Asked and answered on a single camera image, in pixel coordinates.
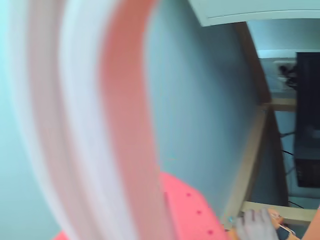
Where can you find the wooden table frame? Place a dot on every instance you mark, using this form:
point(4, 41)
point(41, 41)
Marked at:
point(252, 155)

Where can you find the black computer case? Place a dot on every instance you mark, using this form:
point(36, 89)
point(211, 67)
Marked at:
point(308, 112)

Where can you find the red and white striped object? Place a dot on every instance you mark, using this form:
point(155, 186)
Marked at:
point(125, 100)

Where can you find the white panel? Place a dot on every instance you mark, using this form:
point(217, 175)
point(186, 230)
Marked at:
point(250, 10)

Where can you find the grey fuzzy object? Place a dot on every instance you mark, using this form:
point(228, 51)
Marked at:
point(255, 225)

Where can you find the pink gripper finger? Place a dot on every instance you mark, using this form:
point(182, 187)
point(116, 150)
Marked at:
point(190, 215)
point(62, 237)

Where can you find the white wall socket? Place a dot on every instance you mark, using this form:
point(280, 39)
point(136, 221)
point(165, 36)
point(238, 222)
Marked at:
point(283, 75)

